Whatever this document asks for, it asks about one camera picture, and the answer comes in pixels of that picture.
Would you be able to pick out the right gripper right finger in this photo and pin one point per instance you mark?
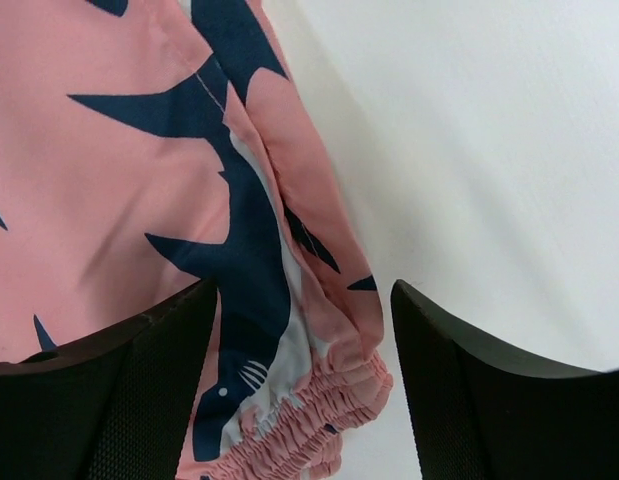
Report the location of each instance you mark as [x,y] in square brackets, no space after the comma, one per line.
[482,408]

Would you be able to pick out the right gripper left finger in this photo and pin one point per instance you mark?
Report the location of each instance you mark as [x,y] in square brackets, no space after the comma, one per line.
[112,405]

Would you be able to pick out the pink shark print shorts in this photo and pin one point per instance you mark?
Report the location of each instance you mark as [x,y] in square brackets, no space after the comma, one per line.
[145,145]

